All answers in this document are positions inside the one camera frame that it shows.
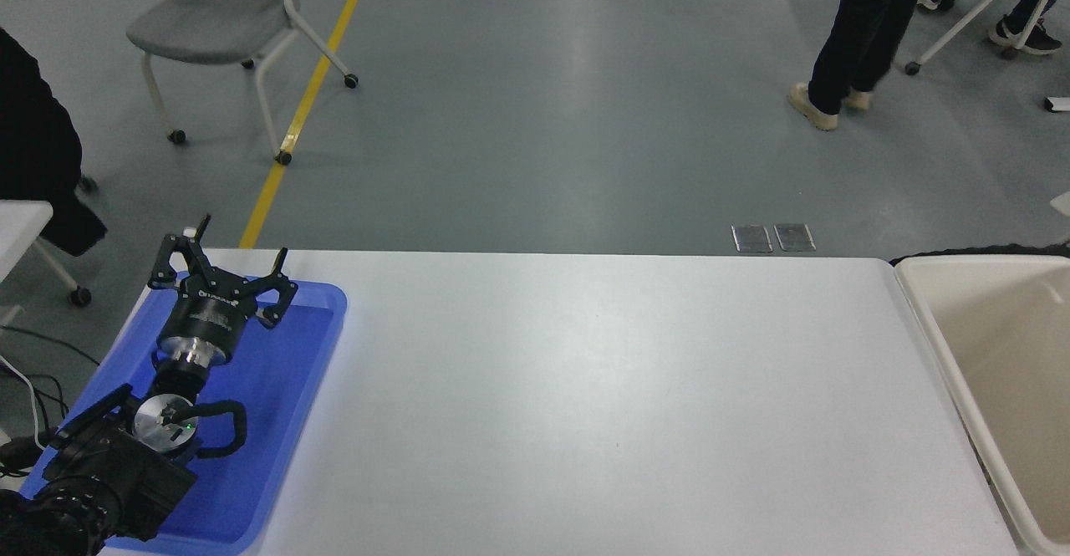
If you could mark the black chair castor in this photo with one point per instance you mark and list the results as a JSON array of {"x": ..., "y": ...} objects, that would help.
[{"x": 89, "y": 183}]

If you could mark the large pale plastic bin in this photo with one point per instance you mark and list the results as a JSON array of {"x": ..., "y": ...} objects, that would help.
[{"x": 1003, "y": 355}]

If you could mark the seated person with dark shoes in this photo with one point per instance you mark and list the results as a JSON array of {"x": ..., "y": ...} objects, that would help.
[{"x": 1032, "y": 33}]

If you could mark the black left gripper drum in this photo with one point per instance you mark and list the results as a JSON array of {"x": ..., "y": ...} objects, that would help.
[{"x": 205, "y": 312}]

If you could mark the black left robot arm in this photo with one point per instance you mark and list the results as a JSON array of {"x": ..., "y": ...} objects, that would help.
[{"x": 109, "y": 472}]

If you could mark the white frame rolling chair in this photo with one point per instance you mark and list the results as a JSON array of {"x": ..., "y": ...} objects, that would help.
[{"x": 961, "y": 25}]

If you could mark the silver floor socket plate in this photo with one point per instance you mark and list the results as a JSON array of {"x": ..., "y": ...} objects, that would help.
[
  {"x": 794, "y": 237},
  {"x": 751, "y": 238}
]

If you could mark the small white object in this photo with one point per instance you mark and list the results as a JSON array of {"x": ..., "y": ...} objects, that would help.
[
  {"x": 1062, "y": 203},
  {"x": 1058, "y": 104}
]

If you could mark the black fuzzy bundle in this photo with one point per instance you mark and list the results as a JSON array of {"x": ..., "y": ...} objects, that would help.
[{"x": 986, "y": 250}]

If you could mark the grey seat white frame chair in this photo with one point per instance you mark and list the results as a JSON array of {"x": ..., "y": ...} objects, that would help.
[{"x": 209, "y": 21}]

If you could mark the small white rolling table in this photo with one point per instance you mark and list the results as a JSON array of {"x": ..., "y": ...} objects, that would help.
[{"x": 21, "y": 230}]

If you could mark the blue plastic tray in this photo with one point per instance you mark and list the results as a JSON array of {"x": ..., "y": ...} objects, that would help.
[{"x": 276, "y": 389}]

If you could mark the walking person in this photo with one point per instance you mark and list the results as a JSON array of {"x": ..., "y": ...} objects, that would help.
[{"x": 869, "y": 29}]

